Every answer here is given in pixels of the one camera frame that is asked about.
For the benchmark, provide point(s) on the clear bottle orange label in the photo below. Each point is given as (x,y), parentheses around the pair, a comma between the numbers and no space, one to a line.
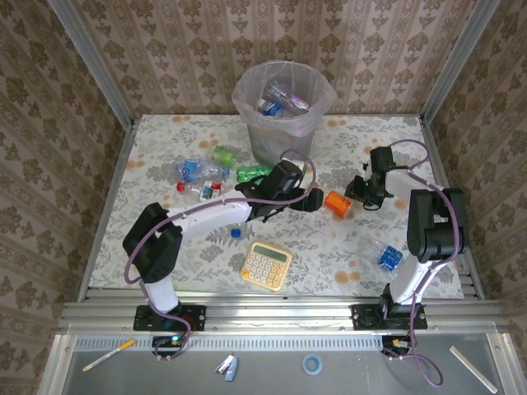
(337,202)

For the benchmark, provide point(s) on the green bottle yellow cap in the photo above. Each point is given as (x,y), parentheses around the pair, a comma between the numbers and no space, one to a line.
(251,173)

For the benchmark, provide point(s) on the crushed bottle bright blue label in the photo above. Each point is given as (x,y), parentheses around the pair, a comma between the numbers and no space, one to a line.
(389,258)

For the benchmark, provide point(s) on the small bottle light green label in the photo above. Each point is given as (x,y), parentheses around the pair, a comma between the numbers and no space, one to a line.
(224,154)

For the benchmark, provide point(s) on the tiny crushed bottle blue cap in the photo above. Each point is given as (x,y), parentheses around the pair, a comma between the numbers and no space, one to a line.
(236,233)

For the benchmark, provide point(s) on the clear bottle blue white label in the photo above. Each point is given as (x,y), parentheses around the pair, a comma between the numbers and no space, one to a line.
(271,109)

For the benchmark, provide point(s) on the clear bottle red white label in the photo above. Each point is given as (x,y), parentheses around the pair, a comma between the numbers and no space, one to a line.
(211,192)

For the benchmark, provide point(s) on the clear bottle light blue label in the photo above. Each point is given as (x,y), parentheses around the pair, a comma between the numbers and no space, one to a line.
(195,169)

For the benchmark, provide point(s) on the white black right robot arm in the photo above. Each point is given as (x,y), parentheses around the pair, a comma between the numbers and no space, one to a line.
(436,226)

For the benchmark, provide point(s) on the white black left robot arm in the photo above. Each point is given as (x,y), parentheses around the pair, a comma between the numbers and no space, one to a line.
(206,210)

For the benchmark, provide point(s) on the grey mesh waste bin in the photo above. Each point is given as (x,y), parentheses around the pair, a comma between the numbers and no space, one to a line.
(280,144)

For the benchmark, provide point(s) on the clear plastic bin liner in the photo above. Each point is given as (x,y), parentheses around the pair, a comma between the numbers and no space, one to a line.
(243,111)

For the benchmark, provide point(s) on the yellow calculator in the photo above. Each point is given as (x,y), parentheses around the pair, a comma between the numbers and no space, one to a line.
(267,266)

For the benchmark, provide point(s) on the floral tablecloth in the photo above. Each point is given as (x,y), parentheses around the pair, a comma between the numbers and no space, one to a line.
(214,271)

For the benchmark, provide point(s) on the black connector board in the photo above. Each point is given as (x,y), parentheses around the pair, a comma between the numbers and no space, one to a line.
(397,345)

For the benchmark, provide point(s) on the blue tape roll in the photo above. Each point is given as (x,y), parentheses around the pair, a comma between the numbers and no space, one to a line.
(305,365)

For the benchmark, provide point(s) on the grey metal tray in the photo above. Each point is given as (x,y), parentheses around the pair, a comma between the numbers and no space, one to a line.
(370,374)

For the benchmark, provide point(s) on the blue stapler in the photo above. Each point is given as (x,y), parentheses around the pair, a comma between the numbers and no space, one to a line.
(228,366)

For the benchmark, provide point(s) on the white flat stick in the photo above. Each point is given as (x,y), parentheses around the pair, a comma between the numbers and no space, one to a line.
(473,369)

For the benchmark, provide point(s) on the control board green light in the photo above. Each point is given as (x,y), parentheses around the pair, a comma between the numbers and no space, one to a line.
(169,341)

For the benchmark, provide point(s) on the yellow white pen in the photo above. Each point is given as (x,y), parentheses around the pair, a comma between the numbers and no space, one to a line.
(109,355)

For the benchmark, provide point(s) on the aluminium table side rail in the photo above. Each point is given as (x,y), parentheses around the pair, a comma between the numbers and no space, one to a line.
(122,158)
(437,164)

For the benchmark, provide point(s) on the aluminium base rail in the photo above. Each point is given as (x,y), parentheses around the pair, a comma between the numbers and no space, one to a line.
(280,317)

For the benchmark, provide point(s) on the aluminium frame post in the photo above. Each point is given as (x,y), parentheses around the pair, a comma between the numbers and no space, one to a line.
(478,20)
(70,20)

